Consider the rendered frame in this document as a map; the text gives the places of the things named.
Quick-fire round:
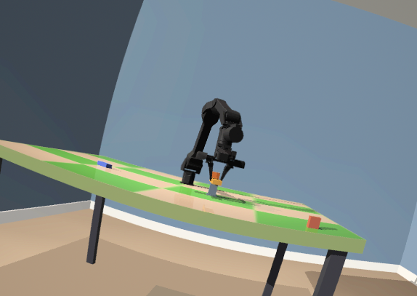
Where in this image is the brown cube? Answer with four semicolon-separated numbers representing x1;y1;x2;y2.
307;216;321;229

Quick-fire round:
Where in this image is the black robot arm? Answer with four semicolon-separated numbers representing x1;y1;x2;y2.
180;98;244;185

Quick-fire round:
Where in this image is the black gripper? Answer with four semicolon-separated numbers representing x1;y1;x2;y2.
196;140;245;181

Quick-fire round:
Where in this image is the orange bar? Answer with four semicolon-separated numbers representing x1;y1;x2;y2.
209;172;222;185

